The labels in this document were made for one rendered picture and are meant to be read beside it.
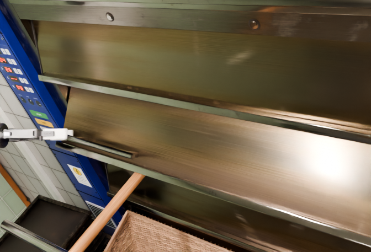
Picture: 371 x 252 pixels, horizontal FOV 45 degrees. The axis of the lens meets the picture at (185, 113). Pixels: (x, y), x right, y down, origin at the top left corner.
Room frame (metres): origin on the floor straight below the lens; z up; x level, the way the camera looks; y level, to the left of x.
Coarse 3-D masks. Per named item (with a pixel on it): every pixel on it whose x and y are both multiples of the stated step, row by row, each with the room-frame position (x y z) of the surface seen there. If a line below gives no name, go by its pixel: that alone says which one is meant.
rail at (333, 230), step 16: (64, 144) 1.10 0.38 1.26; (112, 160) 0.95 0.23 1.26; (160, 176) 0.82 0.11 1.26; (176, 176) 0.80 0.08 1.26; (208, 192) 0.72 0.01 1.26; (224, 192) 0.70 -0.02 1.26; (256, 208) 0.63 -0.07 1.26; (272, 208) 0.61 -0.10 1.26; (304, 224) 0.55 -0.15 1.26; (320, 224) 0.53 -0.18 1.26; (352, 240) 0.48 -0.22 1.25; (368, 240) 0.46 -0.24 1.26
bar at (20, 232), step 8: (8, 224) 0.94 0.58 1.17; (16, 224) 0.93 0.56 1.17; (8, 232) 0.93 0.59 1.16; (16, 232) 0.90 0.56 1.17; (24, 232) 0.89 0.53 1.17; (32, 232) 0.89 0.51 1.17; (24, 240) 0.87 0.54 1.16; (32, 240) 0.85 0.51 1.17; (40, 240) 0.84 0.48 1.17; (48, 240) 0.84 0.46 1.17; (40, 248) 0.82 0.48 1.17; (48, 248) 0.80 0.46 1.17; (56, 248) 0.79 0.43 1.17
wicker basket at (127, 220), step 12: (132, 216) 1.13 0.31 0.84; (144, 216) 1.09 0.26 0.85; (120, 228) 1.09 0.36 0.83; (132, 228) 1.12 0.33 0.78; (144, 228) 1.09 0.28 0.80; (156, 228) 1.04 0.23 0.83; (168, 228) 1.00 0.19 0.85; (120, 240) 1.09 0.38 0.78; (132, 240) 1.12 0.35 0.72; (144, 240) 1.08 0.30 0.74; (156, 240) 1.04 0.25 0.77; (168, 240) 1.00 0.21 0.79; (180, 240) 0.97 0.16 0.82; (192, 240) 0.93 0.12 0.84; (204, 240) 0.90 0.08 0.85
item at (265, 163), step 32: (96, 96) 1.13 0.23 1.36; (96, 128) 1.07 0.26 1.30; (128, 128) 0.99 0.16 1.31; (160, 128) 0.92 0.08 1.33; (192, 128) 0.86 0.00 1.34; (224, 128) 0.81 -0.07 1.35; (256, 128) 0.75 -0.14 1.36; (128, 160) 0.93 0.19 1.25; (160, 160) 0.87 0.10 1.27; (192, 160) 0.81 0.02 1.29; (224, 160) 0.76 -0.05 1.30; (256, 160) 0.71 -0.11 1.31; (288, 160) 0.66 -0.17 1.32; (320, 160) 0.62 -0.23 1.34; (352, 160) 0.59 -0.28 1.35; (256, 192) 0.66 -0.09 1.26; (288, 192) 0.62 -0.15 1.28; (320, 192) 0.58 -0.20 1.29; (352, 192) 0.55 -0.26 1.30; (352, 224) 0.51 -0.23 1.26
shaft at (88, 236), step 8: (136, 176) 0.91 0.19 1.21; (144, 176) 0.92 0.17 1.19; (128, 184) 0.89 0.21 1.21; (136, 184) 0.90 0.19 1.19; (120, 192) 0.87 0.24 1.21; (128, 192) 0.87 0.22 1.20; (112, 200) 0.86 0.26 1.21; (120, 200) 0.85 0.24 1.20; (104, 208) 0.84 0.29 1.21; (112, 208) 0.83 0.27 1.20; (104, 216) 0.81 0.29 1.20; (112, 216) 0.82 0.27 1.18; (96, 224) 0.79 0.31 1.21; (104, 224) 0.80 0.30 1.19; (88, 232) 0.78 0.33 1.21; (96, 232) 0.78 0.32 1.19; (80, 240) 0.76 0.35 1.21; (88, 240) 0.76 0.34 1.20; (72, 248) 0.75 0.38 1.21; (80, 248) 0.74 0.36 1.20
